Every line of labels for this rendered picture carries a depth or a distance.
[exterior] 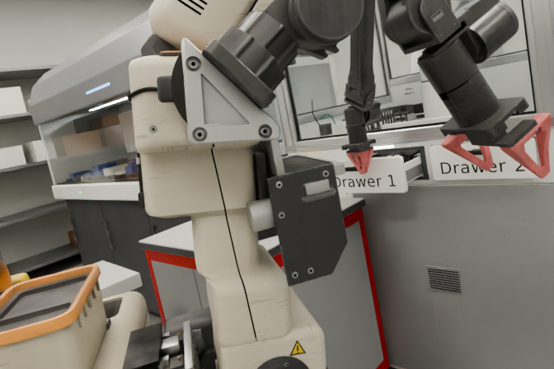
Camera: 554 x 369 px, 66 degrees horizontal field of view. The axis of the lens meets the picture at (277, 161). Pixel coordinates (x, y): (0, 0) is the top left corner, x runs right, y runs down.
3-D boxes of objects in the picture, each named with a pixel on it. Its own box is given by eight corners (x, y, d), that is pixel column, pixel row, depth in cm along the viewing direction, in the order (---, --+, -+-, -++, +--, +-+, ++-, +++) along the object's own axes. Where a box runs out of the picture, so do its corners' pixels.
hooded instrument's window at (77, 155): (193, 179, 187) (170, 77, 182) (54, 185, 312) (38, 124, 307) (340, 133, 268) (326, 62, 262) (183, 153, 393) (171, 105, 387)
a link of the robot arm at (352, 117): (339, 108, 129) (354, 105, 125) (354, 105, 134) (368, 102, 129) (343, 130, 130) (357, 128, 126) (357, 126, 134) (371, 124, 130)
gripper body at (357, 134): (377, 144, 132) (373, 120, 131) (359, 151, 125) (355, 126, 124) (359, 146, 136) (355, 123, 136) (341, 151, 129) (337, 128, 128)
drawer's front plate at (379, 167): (406, 193, 126) (400, 156, 125) (328, 193, 147) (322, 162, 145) (408, 191, 128) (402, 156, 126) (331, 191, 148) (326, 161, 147)
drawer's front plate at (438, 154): (537, 178, 115) (532, 137, 113) (434, 180, 135) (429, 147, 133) (539, 176, 116) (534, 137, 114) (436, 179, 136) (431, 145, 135)
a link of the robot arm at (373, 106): (346, 83, 127) (368, 94, 121) (370, 79, 134) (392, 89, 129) (337, 119, 132) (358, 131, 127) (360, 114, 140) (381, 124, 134)
